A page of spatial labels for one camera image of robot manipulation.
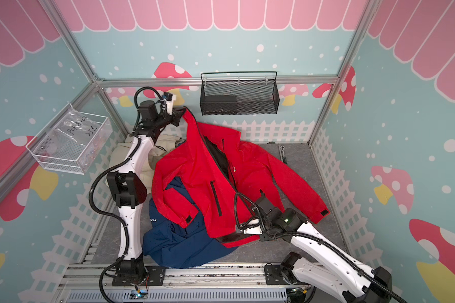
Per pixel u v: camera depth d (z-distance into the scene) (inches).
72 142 28.3
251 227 25.0
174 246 29.7
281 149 45.8
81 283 29.2
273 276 29.2
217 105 34.1
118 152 40.5
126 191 24.2
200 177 36.0
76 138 28.0
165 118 31.8
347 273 16.2
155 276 29.2
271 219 21.7
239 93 37.1
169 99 31.4
